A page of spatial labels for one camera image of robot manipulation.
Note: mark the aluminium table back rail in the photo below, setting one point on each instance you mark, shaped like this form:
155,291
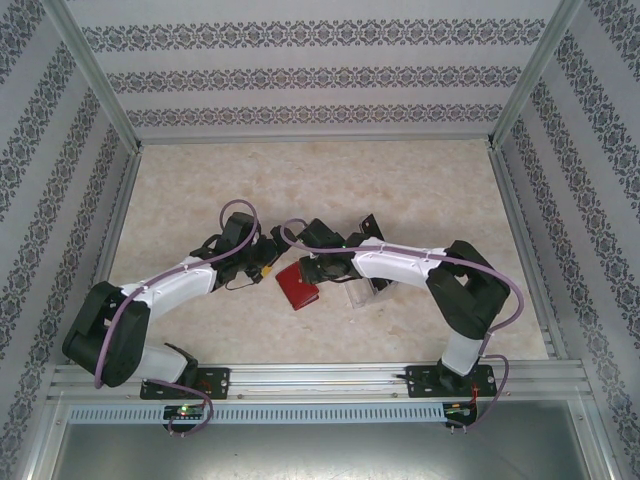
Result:
315,139

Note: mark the green circuit board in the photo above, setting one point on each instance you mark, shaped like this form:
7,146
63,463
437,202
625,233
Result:
185,412
462,410

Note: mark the aluminium table side rail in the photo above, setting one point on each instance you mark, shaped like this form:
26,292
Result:
526,250
119,210

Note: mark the clear acrylic card stand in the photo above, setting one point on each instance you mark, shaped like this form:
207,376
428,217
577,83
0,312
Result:
360,297

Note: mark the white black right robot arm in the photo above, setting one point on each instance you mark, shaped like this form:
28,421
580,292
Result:
395,265

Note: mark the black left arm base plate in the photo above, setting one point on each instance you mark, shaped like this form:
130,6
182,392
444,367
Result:
217,382

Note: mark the aluminium frame post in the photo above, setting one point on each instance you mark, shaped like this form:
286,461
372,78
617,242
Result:
97,75
533,75

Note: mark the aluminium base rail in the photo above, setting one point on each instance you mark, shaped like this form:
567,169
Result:
310,380

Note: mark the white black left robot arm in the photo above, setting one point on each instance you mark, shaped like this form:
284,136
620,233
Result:
175,282

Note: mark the right green circuit board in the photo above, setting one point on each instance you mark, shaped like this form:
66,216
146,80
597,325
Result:
462,410

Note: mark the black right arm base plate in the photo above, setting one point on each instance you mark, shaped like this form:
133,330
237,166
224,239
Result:
420,382

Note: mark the left green circuit board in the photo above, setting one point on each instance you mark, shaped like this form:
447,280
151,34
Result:
185,412

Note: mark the red leather card holder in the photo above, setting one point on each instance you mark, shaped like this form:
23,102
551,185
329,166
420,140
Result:
292,287

